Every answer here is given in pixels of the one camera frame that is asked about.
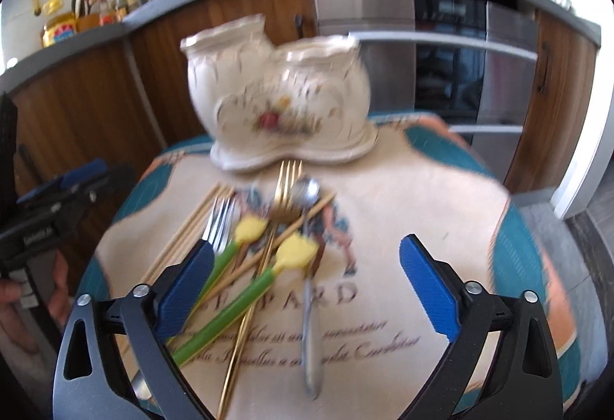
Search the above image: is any silver fork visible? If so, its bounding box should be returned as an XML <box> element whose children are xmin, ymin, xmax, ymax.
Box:
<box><xmin>131</xmin><ymin>191</ymin><xmax>234</xmax><ymax>401</ymax></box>

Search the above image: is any cream ceramic double utensil holder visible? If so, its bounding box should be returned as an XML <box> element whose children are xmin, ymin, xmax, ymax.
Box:
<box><xmin>207</xmin><ymin>35</ymin><xmax>378</xmax><ymax>172</ymax></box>

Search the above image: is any wooden cabinet door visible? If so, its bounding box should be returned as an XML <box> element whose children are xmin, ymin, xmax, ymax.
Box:
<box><xmin>130</xmin><ymin>0</ymin><xmax>317</xmax><ymax>146</ymax></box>

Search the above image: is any brown utensil cup with scissors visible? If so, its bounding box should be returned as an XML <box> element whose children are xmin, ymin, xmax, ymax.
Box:
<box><xmin>72</xmin><ymin>0</ymin><xmax>100</xmax><ymax>33</ymax></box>

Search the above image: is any dark sauce bottle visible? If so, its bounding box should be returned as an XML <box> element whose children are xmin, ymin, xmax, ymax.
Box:
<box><xmin>114</xmin><ymin>0</ymin><xmax>128</xmax><ymax>22</ymax></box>

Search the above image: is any red cap sauce bottle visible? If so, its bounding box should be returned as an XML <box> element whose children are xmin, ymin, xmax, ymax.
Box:
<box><xmin>99</xmin><ymin>0</ymin><xmax>117</xmax><ymax>26</ymax></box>

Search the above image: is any person's left hand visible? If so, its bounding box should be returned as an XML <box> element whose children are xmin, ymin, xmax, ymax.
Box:
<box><xmin>1</xmin><ymin>251</ymin><xmax>71</xmax><ymax>354</ymax></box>

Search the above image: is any gold fork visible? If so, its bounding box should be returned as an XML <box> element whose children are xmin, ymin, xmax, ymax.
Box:
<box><xmin>216</xmin><ymin>160</ymin><xmax>303</xmax><ymax>419</ymax></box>

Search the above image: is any quilted horse print table mat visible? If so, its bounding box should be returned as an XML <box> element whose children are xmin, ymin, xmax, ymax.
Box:
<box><xmin>77</xmin><ymin>115</ymin><xmax>582</xmax><ymax>419</ymax></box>

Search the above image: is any silver spoon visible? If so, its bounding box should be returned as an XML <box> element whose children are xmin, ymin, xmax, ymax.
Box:
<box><xmin>291</xmin><ymin>177</ymin><xmax>324</xmax><ymax>400</ymax></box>

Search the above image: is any yellow tulip green handle utensil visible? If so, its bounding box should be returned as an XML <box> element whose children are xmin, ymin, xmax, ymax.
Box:
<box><xmin>172</xmin><ymin>233</ymin><xmax>319</xmax><ymax>367</ymax></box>

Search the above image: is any yellow lidded jar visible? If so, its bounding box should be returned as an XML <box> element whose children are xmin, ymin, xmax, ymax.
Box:
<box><xmin>41</xmin><ymin>12</ymin><xmax>77</xmax><ymax>48</ymax></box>

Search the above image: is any stainless steel oven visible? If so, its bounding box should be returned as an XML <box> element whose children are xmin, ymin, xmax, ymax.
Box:
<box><xmin>314</xmin><ymin>0</ymin><xmax>538</xmax><ymax>180</ymax></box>

